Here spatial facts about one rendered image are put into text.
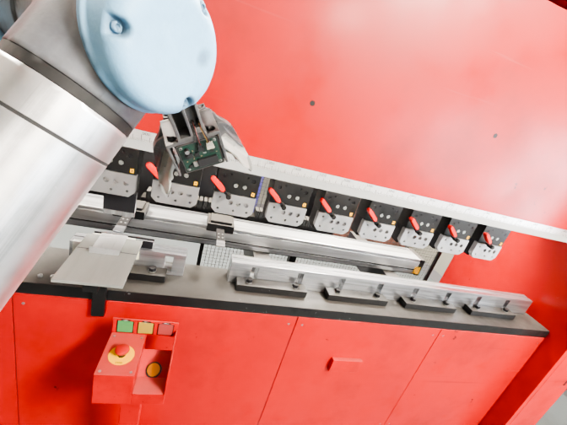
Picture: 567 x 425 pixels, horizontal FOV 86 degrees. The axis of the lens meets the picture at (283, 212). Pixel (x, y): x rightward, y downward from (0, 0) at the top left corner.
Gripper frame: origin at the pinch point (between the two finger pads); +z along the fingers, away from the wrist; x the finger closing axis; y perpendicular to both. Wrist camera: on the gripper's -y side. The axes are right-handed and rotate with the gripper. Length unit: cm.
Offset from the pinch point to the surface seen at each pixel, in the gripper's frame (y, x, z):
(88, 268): -23, -42, 39
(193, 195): -38, -7, 38
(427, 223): -13, 79, 71
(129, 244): -36, -34, 49
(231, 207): -34, 3, 45
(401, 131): -32, 69, 33
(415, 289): -1, 75, 107
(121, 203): -45, -31, 38
